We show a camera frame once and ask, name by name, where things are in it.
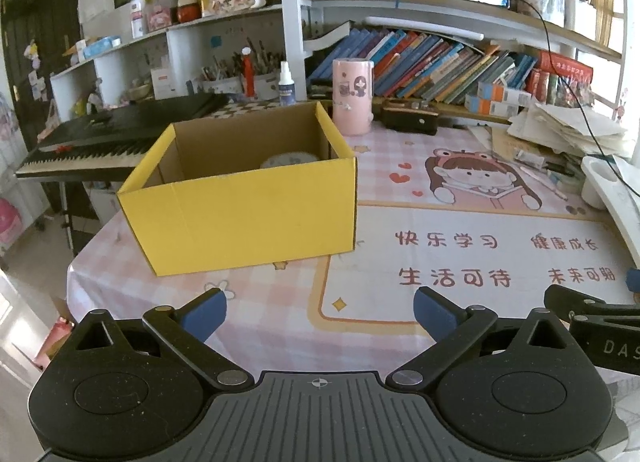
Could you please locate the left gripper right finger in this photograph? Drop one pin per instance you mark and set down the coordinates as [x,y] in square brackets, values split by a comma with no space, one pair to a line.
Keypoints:
[458,334]

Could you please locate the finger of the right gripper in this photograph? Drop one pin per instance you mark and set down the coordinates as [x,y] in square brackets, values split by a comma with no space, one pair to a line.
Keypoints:
[633,280]

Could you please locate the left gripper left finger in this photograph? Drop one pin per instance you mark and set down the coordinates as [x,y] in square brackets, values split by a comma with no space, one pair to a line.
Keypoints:
[184,332]

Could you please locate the pink cartoon desk mat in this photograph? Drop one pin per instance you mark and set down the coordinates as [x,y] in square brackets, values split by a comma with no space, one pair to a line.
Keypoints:
[436,211]

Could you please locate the white pink pen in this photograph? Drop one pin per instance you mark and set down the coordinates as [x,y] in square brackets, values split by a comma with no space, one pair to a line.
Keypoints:
[545,183]

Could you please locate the stack of papers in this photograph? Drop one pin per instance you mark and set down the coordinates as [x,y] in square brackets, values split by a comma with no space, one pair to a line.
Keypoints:
[572,133]

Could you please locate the yellow cardboard box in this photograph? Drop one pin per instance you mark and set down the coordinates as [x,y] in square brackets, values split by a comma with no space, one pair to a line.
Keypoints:
[199,200]

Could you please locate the round tape roll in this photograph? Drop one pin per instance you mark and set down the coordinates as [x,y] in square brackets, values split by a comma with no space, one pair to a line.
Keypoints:
[289,159]

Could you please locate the black electronic keyboard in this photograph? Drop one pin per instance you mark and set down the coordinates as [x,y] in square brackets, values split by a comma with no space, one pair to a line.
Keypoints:
[108,146]

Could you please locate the dark wooden organizer box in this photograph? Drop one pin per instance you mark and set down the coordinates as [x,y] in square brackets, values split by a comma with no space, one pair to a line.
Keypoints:
[409,116]

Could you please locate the orange white box lower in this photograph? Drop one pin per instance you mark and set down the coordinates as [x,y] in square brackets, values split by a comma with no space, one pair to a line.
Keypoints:
[482,106]

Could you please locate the orange white box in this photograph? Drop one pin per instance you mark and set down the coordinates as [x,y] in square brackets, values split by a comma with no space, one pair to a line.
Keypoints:
[500,93]
[482,106]

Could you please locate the orange white box upper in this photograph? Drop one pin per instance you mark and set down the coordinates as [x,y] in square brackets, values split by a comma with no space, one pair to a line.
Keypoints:
[500,93]

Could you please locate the wooden chessboard box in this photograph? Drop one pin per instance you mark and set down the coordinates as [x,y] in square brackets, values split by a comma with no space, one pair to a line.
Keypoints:
[240,108]

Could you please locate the pink cylindrical container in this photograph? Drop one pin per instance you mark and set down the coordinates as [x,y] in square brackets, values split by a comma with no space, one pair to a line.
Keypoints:
[352,95]

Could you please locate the white spray bottle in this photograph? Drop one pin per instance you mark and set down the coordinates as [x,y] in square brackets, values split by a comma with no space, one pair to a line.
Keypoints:
[286,85]

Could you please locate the row of books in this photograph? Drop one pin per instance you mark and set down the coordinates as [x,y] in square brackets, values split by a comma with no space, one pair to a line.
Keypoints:
[434,67]

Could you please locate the white shelf unit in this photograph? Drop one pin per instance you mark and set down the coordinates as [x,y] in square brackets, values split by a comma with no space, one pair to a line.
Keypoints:
[298,29]

